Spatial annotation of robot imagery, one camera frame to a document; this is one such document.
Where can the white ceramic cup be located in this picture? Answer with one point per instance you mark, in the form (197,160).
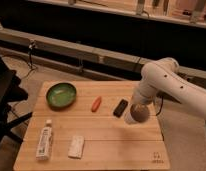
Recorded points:
(137,114)

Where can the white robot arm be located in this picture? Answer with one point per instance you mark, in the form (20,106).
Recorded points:
(161,75)

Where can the green ceramic bowl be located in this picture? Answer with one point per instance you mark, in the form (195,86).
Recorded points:
(61,95)

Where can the orange carrot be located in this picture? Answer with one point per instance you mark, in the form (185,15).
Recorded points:
(96,104)

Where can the black rectangular block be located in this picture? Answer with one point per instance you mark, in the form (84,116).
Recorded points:
(119,110)

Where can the wooden folding table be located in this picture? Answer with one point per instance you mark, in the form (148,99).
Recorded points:
(110,143)

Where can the white plastic bottle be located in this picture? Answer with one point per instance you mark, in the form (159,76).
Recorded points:
(45,140)

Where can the black chair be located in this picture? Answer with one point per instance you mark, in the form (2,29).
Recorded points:
(10,92)

